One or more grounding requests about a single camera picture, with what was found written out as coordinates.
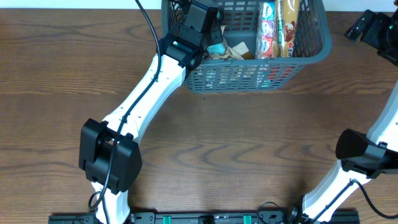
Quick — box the teal snack packet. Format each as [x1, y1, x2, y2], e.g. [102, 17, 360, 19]
[206, 43, 226, 55]

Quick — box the beige nut bag with label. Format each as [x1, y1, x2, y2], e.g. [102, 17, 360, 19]
[206, 25, 244, 60]

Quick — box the grey plastic basket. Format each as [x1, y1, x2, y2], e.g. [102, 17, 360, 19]
[160, 0, 333, 94]

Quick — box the multicolour tissue pack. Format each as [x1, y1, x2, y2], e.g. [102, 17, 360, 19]
[255, 1, 275, 60]

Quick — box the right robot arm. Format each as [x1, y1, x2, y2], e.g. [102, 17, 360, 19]
[285, 10, 397, 223]

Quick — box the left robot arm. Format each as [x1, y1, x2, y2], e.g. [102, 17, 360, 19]
[78, 1, 223, 223]

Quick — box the right black cable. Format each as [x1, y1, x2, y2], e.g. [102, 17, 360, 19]
[310, 179, 398, 224]

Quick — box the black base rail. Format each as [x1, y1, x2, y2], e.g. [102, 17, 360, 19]
[48, 210, 361, 224]

